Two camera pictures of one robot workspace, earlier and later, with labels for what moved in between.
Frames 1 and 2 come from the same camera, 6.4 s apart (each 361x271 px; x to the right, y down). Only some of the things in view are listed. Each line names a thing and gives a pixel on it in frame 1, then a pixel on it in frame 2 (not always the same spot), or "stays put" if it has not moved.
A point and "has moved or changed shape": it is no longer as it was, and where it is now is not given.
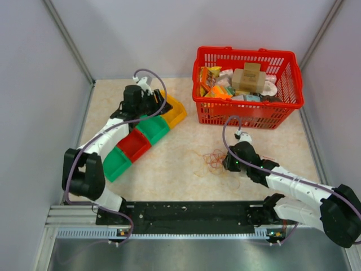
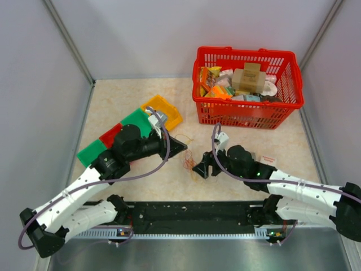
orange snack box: (219, 91) stays put
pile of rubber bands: (213, 162) has moved or changed shape
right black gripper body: (233, 164) to (208, 161)
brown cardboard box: (250, 79) stays put
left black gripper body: (152, 106) to (163, 145)
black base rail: (203, 214) stays put
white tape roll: (270, 88) stays put
